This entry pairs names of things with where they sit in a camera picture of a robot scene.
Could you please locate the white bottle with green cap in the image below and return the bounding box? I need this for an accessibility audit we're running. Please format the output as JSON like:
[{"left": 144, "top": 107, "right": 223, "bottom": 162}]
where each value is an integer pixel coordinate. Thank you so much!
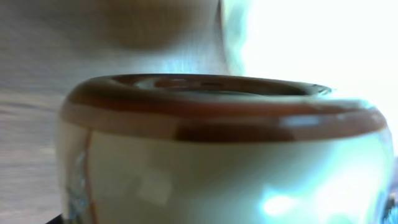
[{"left": 57, "top": 74, "right": 394, "bottom": 224}]

